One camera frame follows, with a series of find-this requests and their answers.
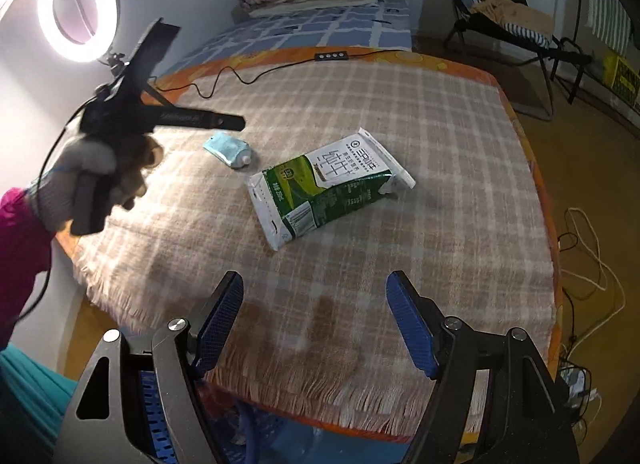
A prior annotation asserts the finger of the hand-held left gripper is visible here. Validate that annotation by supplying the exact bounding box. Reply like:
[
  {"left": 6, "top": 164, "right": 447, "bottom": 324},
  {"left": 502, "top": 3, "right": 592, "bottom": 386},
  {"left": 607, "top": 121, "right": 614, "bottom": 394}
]
[{"left": 202, "top": 112, "right": 247, "bottom": 133}]

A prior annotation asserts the light blue crumpled packet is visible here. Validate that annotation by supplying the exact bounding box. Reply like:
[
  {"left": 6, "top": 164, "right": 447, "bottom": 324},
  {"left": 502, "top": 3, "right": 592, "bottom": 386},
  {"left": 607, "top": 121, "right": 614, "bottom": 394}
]
[{"left": 202, "top": 131, "right": 254, "bottom": 169}]

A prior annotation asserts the blue striped cloth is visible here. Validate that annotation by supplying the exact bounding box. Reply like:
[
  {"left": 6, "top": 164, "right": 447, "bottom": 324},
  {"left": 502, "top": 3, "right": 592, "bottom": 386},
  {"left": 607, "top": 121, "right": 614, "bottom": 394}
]
[{"left": 452, "top": 0, "right": 553, "bottom": 49}]

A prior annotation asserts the white ribbed radiator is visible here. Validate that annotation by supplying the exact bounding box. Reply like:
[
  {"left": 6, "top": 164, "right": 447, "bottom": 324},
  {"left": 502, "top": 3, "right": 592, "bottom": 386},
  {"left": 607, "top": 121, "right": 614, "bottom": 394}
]
[{"left": 582, "top": 0, "right": 635, "bottom": 55}]

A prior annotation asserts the yellow printed box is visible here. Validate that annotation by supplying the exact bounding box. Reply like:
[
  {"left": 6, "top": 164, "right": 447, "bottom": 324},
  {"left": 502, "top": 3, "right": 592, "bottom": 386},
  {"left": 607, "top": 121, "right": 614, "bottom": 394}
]
[{"left": 600, "top": 50, "right": 640, "bottom": 112}]

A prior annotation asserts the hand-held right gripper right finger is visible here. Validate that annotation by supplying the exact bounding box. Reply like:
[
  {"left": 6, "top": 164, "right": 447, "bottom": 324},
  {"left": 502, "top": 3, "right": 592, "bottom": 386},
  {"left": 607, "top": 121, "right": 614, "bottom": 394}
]
[{"left": 386, "top": 270, "right": 581, "bottom": 464}]

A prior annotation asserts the green and white milk carton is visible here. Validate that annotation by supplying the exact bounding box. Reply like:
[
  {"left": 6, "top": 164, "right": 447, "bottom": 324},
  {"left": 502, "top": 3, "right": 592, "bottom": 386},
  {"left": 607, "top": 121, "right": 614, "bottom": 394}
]
[{"left": 246, "top": 127, "right": 417, "bottom": 252}]

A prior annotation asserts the white cord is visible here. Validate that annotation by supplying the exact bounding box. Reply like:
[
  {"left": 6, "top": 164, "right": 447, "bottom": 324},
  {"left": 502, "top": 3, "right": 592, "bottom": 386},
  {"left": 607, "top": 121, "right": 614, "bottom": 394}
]
[{"left": 560, "top": 208, "right": 627, "bottom": 350}]

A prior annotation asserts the black cable with inline remote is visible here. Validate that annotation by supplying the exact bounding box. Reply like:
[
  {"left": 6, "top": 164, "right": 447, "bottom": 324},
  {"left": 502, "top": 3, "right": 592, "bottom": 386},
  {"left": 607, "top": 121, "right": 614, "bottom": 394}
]
[{"left": 150, "top": 48, "right": 418, "bottom": 100}]

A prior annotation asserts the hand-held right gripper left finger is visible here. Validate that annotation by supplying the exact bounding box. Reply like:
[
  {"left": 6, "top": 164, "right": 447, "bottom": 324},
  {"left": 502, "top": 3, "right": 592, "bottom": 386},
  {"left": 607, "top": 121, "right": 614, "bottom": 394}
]
[{"left": 60, "top": 271, "right": 245, "bottom": 464}]

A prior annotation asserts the beige plaid fringed blanket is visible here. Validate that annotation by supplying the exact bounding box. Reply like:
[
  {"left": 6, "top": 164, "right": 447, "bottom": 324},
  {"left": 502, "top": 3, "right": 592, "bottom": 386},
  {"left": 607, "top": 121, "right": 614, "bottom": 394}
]
[{"left": 72, "top": 56, "right": 558, "bottom": 427}]

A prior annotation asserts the blue plastic basket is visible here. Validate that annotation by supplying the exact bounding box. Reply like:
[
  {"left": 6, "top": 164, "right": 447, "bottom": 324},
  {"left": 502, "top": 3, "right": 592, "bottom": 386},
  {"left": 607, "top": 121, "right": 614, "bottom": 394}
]
[{"left": 135, "top": 369, "right": 326, "bottom": 464}]

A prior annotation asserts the ring light on tripod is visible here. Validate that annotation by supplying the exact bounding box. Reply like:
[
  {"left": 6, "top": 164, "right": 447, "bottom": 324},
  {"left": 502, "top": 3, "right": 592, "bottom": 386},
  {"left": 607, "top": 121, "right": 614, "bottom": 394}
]
[{"left": 36, "top": 0, "right": 176, "bottom": 109}]

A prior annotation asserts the person's left hand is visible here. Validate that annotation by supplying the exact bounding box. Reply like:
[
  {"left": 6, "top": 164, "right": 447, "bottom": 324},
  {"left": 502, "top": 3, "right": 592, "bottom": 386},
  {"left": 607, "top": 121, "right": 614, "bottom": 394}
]
[{"left": 32, "top": 131, "right": 166, "bottom": 235}]

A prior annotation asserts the tan garment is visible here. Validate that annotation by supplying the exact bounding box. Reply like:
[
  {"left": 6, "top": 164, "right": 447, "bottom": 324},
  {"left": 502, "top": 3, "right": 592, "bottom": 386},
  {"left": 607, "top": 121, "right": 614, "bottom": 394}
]
[{"left": 467, "top": 0, "right": 556, "bottom": 37}]

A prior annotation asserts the white power strip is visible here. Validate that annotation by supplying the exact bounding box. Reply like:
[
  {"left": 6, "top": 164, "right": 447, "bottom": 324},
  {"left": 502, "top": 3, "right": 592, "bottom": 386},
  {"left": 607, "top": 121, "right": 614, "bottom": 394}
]
[{"left": 559, "top": 364, "right": 603, "bottom": 402}]

